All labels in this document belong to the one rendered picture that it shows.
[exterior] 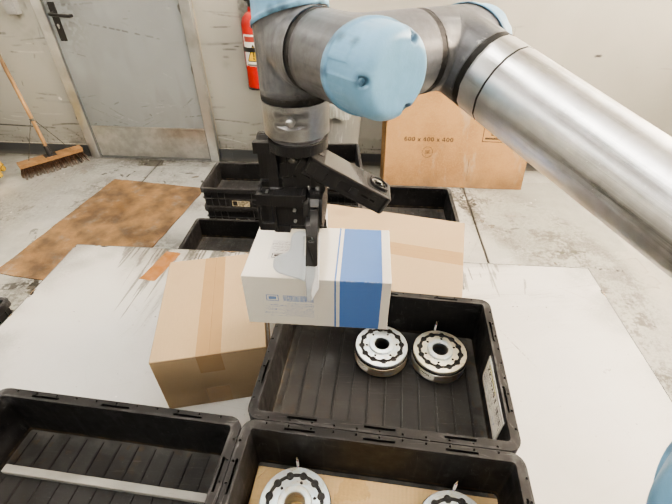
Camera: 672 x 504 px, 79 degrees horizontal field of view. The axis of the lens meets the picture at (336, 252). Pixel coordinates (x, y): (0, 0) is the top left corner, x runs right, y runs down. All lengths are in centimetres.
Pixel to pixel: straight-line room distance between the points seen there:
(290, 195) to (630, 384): 90
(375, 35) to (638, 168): 21
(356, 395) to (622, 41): 307
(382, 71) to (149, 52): 315
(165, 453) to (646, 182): 73
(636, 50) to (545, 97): 317
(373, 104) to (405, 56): 4
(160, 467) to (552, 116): 71
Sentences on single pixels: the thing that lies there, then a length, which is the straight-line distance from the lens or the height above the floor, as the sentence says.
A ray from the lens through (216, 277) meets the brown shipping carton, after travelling 99.
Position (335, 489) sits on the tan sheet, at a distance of 72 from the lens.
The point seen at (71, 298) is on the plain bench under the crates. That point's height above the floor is 70.
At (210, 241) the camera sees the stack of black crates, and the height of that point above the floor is 27.
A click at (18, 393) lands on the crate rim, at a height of 93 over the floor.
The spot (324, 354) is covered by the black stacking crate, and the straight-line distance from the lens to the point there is 84.
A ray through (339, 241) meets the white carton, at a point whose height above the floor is 114.
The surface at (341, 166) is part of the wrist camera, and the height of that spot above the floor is 127.
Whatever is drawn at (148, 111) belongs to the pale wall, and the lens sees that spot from 361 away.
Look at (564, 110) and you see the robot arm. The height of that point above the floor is 139.
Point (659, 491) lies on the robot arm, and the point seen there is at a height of 129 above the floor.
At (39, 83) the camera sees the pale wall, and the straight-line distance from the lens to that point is 402.
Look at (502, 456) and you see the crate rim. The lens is 67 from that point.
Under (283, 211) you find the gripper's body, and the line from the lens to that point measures 52.
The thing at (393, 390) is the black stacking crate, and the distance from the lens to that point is 80.
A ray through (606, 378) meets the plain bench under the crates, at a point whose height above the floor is 70.
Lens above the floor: 150
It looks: 38 degrees down
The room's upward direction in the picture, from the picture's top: straight up
